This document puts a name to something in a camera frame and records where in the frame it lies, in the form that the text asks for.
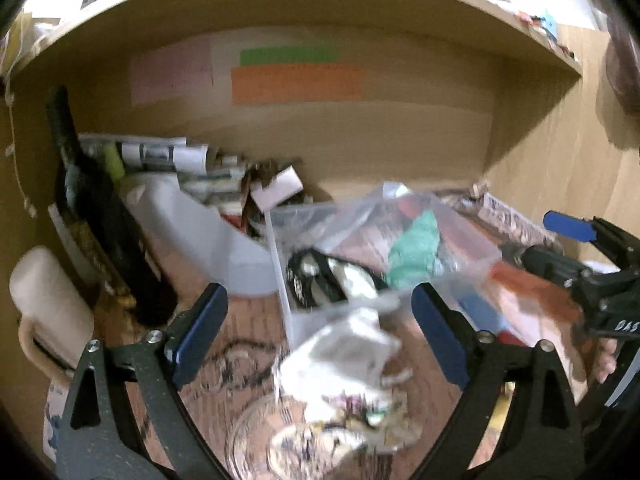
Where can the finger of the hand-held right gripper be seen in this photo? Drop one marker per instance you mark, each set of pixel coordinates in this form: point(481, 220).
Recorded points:
point(542, 260)
point(570, 226)

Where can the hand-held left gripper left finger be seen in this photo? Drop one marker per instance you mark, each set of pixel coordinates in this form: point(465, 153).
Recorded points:
point(199, 332)

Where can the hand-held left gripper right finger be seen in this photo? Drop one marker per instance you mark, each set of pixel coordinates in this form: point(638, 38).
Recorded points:
point(440, 332)

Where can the clear plastic bag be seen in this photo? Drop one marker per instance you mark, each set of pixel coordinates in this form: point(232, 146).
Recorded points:
point(360, 240)

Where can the person's right hand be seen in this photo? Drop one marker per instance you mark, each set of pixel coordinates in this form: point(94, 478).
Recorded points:
point(605, 360)

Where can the orange-red cloth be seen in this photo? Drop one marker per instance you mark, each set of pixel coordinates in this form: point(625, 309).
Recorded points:
point(537, 292)

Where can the flat newspaper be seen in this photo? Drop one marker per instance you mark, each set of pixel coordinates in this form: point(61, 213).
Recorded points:
point(515, 222)

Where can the teal cloth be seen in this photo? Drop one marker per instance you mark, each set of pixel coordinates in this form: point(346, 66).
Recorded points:
point(415, 250)

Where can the white plastic container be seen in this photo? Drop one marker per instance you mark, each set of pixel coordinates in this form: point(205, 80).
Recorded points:
point(200, 230)

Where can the glass bowl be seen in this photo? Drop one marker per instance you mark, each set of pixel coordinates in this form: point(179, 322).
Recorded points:
point(260, 435)

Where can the dark wine bottle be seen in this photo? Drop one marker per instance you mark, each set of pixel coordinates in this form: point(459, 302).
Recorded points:
point(107, 220)

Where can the cream mug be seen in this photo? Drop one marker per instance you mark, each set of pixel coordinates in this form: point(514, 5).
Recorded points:
point(47, 305)

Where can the small white card box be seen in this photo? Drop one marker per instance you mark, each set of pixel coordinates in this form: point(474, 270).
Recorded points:
point(277, 189)

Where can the brown round object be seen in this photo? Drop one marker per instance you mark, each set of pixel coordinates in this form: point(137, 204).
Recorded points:
point(622, 65)

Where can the blue printed paper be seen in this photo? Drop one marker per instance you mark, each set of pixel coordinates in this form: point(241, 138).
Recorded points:
point(52, 420)

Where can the rolled newspapers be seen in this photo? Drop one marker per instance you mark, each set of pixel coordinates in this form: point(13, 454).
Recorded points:
point(160, 152)

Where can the pink paper sheet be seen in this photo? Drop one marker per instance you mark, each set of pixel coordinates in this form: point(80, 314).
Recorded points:
point(170, 72)

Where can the orange paper sheet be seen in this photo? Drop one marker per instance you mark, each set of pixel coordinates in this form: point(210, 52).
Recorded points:
point(297, 85)

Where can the green paper strip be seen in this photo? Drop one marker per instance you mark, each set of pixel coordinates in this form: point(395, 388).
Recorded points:
point(287, 55)

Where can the wooden shelf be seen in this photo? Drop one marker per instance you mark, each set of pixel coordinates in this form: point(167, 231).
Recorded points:
point(300, 10)

